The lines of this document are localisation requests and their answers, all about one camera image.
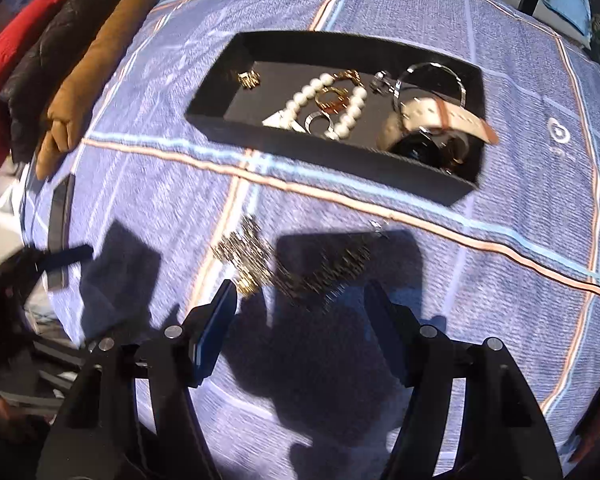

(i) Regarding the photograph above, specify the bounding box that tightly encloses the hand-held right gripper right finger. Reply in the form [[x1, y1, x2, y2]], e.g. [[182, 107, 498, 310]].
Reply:
[[364, 280, 565, 480]]

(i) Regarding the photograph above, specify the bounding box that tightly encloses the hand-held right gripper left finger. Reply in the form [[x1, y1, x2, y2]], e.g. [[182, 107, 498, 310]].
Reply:
[[35, 279, 239, 480]]

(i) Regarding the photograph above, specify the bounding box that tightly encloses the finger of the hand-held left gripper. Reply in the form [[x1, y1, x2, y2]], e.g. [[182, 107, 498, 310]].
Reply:
[[34, 244, 94, 274]]

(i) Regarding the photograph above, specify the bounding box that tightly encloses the gold chain necklace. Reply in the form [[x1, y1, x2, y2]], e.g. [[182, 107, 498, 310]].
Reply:
[[212, 215, 382, 312]]

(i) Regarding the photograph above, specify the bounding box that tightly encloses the black cardboard box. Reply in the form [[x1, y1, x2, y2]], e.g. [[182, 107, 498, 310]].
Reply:
[[184, 30, 486, 207]]

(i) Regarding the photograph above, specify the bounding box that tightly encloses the small silver ring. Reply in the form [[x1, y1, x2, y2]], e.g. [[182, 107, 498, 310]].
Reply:
[[304, 112, 337, 137]]

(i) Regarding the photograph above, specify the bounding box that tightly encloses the wristwatch with beige strap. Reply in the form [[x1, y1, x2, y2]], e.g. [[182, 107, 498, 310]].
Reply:
[[377, 95, 500, 172]]

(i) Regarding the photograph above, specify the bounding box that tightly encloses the gold ring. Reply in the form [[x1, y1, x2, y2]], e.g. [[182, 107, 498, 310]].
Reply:
[[314, 87, 352, 114]]

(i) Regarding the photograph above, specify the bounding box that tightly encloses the white pearl bracelet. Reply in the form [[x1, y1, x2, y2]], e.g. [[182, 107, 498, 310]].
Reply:
[[262, 72, 369, 141]]

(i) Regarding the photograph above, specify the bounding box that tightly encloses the small silver charm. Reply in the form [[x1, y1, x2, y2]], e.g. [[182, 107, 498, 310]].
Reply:
[[370, 71, 399, 96]]

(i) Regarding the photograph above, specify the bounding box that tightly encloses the thin silver bangle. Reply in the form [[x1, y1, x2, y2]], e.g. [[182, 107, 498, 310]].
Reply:
[[392, 61, 469, 112]]

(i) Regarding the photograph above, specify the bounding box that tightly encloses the brown jacket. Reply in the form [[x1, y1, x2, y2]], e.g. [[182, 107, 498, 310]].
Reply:
[[34, 0, 159, 181]]

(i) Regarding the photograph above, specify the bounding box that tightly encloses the black quilted jacket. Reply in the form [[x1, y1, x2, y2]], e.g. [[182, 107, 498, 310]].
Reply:
[[0, 0, 144, 164]]

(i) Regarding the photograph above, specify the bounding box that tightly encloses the red jacket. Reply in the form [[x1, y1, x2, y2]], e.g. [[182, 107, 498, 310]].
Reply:
[[0, 0, 106, 181]]

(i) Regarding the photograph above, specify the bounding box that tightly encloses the light blue pillow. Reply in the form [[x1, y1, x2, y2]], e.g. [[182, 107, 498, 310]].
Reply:
[[540, 0, 594, 49]]

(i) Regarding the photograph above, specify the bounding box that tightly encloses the black strap at table edge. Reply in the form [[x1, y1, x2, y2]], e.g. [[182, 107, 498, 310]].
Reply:
[[46, 175, 76, 291]]

